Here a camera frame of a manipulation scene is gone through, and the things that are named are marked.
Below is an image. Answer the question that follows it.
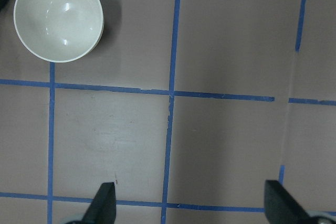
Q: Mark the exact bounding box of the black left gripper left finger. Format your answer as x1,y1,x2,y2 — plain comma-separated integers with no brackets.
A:
81,182,116,224

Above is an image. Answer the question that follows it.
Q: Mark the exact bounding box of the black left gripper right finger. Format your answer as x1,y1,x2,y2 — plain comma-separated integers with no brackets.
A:
264,180,316,224

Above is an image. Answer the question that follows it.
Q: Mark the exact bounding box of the white ceramic bowl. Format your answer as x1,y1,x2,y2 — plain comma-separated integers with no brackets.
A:
13,0,104,63

